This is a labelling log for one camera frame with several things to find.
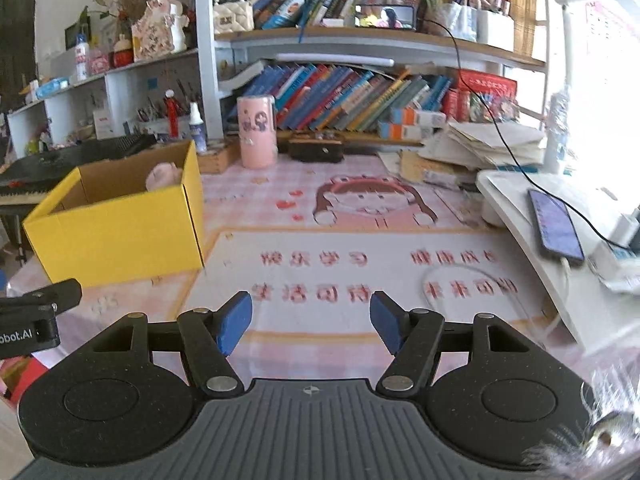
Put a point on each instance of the pen holder with brushes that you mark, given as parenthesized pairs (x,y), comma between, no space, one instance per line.
(152,122)

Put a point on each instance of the white power strip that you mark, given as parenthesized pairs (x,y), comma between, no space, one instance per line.
(607,265)

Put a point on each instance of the pink checked desktop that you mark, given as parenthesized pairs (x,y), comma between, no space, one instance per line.
(260,200)

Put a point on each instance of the white wooden bookshelf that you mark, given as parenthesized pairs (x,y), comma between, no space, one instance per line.
(207,50)

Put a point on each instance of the wooden chessboard box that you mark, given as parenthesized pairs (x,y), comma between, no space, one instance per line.
(220,160)

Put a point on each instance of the orange white carton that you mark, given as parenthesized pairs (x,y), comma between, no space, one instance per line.
(417,117)
(405,131)

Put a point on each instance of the white printed desk mat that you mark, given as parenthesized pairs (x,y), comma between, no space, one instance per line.
(325,285)

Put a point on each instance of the stack of papers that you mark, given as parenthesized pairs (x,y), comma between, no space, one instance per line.
(480,152)

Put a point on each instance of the white box red label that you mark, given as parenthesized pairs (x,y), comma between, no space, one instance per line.
(103,125)

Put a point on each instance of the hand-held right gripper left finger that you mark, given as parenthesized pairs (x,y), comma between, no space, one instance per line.
(235,325)

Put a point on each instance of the red tube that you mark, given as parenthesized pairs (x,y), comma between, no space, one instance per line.
(172,115)

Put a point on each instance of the red round jar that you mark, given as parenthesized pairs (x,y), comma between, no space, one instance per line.
(121,55)

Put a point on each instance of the dark brown radio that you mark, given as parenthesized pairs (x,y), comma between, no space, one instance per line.
(316,149)

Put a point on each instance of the black smartphone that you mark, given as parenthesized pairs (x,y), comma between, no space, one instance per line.
(385,16)
(555,225)

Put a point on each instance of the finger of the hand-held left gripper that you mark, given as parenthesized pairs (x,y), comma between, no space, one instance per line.
(45,296)

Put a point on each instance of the person's fluffy sleeve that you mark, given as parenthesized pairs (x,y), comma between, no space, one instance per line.
(595,435)

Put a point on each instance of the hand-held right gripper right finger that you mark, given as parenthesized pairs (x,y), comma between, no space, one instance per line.
(387,322)

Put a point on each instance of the red bag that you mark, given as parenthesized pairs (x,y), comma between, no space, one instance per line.
(25,375)

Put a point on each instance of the pink cylinder container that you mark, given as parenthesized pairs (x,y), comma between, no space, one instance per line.
(256,140)

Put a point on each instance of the yellow cardboard box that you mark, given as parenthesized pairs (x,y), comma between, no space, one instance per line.
(120,232)

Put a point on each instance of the grey paperback book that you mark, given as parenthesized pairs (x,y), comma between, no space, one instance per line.
(242,77)

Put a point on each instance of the white storage box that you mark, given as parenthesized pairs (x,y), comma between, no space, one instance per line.
(495,30)

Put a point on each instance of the white spray bottle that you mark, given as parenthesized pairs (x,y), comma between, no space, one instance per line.
(198,132)

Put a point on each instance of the white charger plug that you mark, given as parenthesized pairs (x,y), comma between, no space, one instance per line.
(627,230)

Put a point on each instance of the white quilted handbag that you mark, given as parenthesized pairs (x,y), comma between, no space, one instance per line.
(232,17)

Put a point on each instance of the red printed box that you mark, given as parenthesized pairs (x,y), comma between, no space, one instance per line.
(482,95)

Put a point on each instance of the light blue tissue pack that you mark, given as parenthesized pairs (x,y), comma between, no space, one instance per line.
(51,88)

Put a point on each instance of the small pink box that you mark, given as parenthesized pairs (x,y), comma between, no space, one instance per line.
(99,64)

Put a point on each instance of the black electronic keyboard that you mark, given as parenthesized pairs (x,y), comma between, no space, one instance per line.
(65,160)

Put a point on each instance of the white plastic bottle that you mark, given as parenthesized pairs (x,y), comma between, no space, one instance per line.
(82,60)

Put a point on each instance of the white cubby shelf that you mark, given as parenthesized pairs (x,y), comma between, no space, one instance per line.
(120,90)

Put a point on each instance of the pink plush toy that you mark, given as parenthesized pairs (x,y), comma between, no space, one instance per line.
(164,176)

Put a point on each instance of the clear plastic bottle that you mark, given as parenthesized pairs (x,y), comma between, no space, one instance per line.
(557,135)

